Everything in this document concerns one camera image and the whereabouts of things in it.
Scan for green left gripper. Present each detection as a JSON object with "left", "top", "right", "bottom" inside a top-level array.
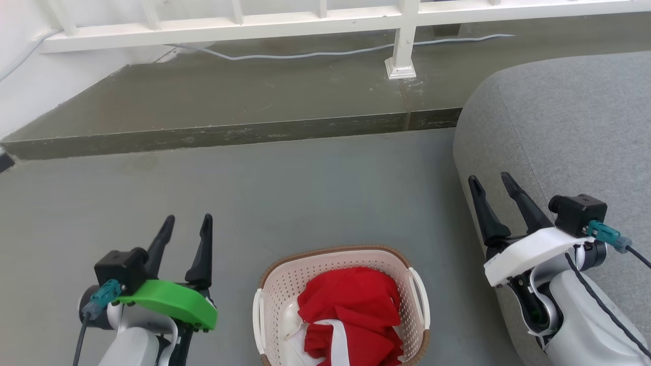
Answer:
[{"left": 118, "top": 213, "right": 218, "bottom": 366}]

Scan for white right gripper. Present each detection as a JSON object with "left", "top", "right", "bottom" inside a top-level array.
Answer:
[{"left": 468, "top": 172, "right": 596, "bottom": 326}]

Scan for white perforated plastic laundry basket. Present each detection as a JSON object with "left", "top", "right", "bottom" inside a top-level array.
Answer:
[{"left": 252, "top": 245, "right": 431, "bottom": 366}]

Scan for grey fabric sofa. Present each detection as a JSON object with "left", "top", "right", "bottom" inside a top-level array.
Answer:
[{"left": 453, "top": 51, "right": 651, "bottom": 366}]

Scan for red garment with white stripe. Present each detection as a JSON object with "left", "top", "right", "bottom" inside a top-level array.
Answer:
[{"left": 297, "top": 267, "right": 405, "bottom": 366}]

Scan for raised concrete ledge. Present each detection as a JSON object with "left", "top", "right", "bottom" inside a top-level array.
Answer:
[{"left": 0, "top": 25, "right": 651, "bottom": 161}]

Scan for white metal railing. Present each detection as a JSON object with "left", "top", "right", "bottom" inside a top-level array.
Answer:
[{"left": 38, "top": 0, "right": 651, "bottom": 80}]

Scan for black cable with teal connector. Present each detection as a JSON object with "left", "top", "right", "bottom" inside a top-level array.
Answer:
[
  {"left": 73, "top": 279, "right": 124, "bottom": 366},
  {"left": 585, "top": 220, "right": 651, "bottom": 269}
]

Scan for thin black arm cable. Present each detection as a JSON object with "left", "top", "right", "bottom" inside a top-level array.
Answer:
[{"left": 565, "top": 253, "right": 651, "bottom": 358}]

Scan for light grey cable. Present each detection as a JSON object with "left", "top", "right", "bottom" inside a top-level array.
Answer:
[{"left": 0, "top": 28, "right": 515, "bottom": 84}]

